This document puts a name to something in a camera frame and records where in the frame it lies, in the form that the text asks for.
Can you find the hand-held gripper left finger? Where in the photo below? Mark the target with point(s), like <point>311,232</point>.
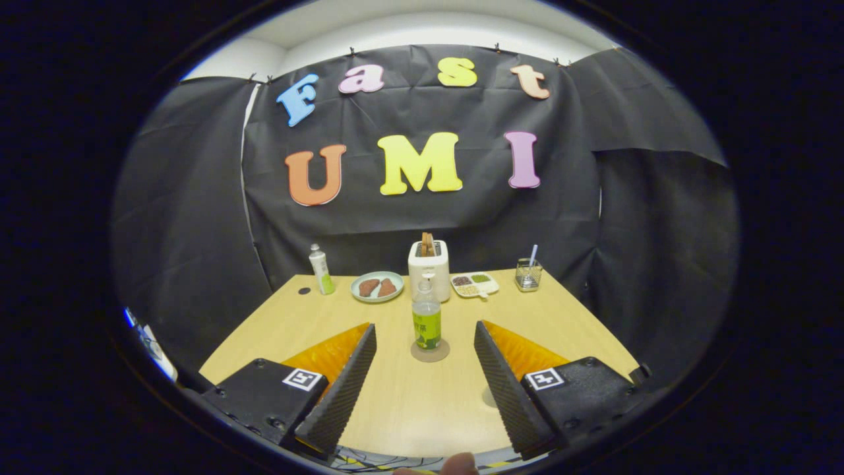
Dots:
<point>339,396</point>

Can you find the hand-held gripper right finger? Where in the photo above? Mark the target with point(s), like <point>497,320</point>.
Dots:
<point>508,396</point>

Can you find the round brown coaster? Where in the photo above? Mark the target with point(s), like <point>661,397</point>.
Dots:
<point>440,354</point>

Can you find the clear juice bottle green label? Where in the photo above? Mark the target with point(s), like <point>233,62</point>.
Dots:
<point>427,326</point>

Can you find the wooden table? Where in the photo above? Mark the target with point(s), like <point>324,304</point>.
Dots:
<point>422,402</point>

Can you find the pale green plate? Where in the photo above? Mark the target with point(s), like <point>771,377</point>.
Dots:
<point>377,298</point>

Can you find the brown meat piece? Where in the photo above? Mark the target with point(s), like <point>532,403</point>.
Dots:
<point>368,287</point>
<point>388,287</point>

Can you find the white divided dish of beans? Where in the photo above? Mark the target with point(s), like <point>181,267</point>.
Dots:
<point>471,285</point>

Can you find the white and green tube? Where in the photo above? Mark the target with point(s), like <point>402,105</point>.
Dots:
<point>322,270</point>

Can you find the white straw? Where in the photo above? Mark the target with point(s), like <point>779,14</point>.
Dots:
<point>533,253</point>

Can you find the white toaster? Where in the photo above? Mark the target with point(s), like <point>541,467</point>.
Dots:
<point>428,270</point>

